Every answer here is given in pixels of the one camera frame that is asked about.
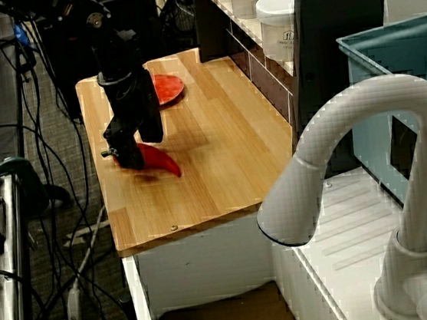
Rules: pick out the red round plate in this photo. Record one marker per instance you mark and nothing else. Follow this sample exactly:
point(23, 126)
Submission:
point(169, 89)

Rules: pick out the dark grey upright panel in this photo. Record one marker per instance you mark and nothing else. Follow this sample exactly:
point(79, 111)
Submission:
point(340, 56)

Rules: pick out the white toy kitchen unit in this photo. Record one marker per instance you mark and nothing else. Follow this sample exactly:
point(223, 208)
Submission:
point(209, 261)

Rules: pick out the green clamp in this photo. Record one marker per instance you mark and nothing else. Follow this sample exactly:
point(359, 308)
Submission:
point(19, 178)

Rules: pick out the white toy faucet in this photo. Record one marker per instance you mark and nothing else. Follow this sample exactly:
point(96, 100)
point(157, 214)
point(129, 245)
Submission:
point(420, 113)

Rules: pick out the large white lidded jar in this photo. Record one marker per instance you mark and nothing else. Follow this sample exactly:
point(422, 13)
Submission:
point(277, 29)

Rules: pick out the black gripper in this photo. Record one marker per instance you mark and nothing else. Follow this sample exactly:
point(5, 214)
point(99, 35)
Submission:
point(129, 96)

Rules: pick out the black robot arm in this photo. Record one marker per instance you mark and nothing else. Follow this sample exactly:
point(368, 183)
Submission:
point(108, 44)

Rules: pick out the teal plastic bin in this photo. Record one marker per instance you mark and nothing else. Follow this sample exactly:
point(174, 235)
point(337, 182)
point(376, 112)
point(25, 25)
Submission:
point(363, 85)

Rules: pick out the red pepper with green stem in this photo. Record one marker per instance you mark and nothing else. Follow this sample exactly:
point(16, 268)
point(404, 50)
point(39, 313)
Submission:
point(163, 162)

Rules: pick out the small metal screw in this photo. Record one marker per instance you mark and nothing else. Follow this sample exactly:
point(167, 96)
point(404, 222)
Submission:
point(173, 227)
point(329, 184)

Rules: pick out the white power strip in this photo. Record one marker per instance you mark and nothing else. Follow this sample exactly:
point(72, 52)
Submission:
point(75, 299)

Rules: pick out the brown cardboard sheet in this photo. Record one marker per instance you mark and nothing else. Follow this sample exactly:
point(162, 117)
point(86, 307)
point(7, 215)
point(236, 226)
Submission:
point(231, 316)

